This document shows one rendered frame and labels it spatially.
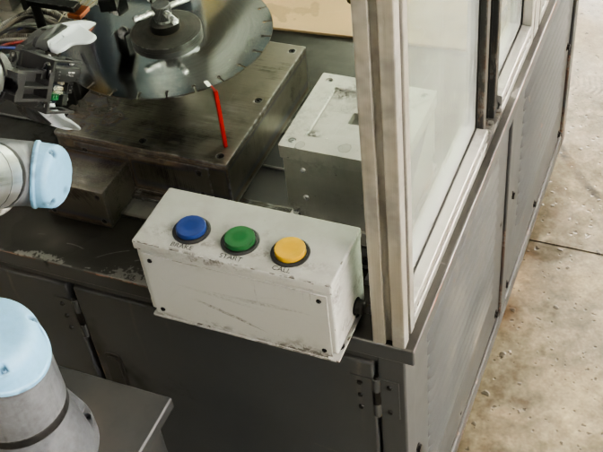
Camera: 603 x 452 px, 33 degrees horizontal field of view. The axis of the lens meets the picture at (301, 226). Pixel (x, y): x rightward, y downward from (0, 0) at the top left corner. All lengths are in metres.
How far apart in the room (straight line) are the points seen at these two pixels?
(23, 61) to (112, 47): 0.27
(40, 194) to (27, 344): 0.17
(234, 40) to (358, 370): 0.53
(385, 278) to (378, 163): 0.19
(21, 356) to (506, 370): 1.36
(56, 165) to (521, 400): 1.34
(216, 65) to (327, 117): 0.18
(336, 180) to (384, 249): 0.23
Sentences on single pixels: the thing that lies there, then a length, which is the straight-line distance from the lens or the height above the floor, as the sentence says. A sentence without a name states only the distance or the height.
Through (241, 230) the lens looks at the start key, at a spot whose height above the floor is 0.91.
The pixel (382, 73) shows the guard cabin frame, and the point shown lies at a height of 1.19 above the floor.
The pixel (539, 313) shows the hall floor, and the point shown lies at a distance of 2.41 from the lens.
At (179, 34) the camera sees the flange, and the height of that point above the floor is 0.96.
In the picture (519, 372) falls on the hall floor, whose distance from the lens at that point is 2.30.
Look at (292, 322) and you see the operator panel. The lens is 1.32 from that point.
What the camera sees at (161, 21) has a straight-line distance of 1.59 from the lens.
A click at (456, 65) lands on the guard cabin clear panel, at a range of 1.42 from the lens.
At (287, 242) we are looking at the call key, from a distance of 1.29.
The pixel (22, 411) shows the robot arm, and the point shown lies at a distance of 1.21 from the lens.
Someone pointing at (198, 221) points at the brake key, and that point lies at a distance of 1.33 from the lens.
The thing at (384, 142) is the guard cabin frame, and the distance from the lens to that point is 1.12.
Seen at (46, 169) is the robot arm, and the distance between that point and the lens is 1.16.
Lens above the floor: 1.81
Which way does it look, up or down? 44 degrees down
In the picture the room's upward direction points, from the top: 7 degrees counter-clockwise
